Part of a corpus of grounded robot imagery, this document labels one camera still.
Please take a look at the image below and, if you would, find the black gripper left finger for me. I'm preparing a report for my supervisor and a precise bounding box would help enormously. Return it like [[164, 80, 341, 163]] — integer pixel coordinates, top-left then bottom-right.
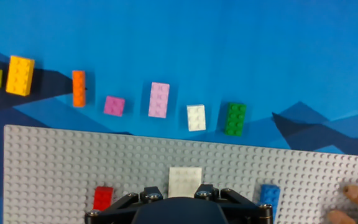
[[85, 185, 164, 224]]

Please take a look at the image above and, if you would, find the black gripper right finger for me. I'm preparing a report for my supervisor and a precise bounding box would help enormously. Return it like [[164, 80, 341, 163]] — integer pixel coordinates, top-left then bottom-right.
[[193, 183, 273, 224]]

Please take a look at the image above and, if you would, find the red Lego brick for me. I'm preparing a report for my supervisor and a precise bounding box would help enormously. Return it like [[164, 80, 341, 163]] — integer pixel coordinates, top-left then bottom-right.
[[92, 185, 114, 212]]

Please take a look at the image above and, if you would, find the blue Lego brick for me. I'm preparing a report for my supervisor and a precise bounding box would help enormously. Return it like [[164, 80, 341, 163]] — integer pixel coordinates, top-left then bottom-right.
[[259, 184, 282, 222]]

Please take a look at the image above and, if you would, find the large white Lego plate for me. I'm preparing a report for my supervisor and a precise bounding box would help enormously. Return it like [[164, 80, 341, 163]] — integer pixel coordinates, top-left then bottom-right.
[[168, 166, 203, 198]]

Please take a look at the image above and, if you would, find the gray Lego baseplate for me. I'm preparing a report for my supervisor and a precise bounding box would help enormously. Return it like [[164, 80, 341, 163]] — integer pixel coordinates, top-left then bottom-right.
[[3, 124, 358, 224]]

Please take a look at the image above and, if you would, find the small magenta Lego brick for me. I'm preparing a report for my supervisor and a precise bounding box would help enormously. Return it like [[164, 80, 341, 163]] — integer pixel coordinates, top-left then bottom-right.
[[103, 95, 126, 118]]

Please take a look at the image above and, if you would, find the small white Lego brick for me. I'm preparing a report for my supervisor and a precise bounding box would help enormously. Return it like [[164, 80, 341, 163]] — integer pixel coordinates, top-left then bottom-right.
[[186, 104, 207, 133]]

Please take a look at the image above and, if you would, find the light pink Lego brick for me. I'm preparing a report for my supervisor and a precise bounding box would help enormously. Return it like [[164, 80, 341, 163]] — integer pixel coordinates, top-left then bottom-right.
[[148, 82, 170, 119]]

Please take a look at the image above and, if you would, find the orange Lego brick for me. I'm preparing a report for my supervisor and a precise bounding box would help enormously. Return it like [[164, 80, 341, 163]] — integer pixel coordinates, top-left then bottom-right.
[[71, 70, 86, 108]]

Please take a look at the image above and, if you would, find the yellow Lego brick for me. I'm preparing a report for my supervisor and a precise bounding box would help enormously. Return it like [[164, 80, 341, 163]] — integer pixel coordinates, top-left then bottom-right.
[[5, 55, 35, 96]]

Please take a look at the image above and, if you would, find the blue landscape print cloth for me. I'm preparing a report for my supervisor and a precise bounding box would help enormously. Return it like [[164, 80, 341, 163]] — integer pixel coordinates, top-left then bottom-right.
[[0, 0, 358, 224]]

